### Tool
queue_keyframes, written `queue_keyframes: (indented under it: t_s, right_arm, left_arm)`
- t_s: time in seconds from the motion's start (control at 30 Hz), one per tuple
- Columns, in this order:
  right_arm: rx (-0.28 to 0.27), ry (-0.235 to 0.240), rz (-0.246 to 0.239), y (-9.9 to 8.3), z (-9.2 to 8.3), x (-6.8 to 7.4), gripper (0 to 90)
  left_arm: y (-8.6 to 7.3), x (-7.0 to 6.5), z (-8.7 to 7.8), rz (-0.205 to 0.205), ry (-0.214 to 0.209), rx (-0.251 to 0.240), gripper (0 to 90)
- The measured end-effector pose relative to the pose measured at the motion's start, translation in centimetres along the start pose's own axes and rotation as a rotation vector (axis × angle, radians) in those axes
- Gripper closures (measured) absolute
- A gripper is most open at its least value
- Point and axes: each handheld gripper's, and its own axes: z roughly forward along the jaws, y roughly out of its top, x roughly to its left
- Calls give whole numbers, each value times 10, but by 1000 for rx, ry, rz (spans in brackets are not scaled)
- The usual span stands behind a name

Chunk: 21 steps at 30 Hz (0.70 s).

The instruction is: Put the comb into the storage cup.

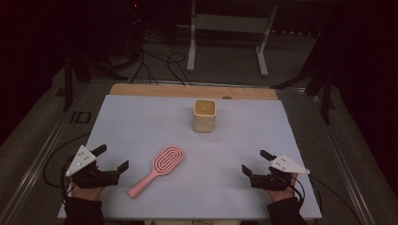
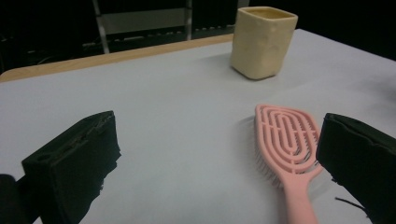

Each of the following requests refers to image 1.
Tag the person's left hand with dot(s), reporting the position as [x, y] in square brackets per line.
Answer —
[89, 193]

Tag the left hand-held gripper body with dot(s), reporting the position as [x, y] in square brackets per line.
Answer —
[94, 178]

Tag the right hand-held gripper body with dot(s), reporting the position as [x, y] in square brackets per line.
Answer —
[275, 181]

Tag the pink hairbrush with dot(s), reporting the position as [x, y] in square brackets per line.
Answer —
[165, 161]

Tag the white table sheet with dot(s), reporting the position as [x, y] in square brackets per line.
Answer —
[194, 187]

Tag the dark device with red light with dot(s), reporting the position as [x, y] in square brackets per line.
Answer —
[135, 12]

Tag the black stand legs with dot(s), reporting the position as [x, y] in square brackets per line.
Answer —
[70, 78]
[325, 90]

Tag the person's right hand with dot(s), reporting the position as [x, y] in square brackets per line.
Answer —
[283, 195]

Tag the white metal stand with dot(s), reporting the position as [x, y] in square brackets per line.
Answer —
[230, 23]

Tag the cream square cup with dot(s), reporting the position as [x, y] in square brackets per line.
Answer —
[204, 120]

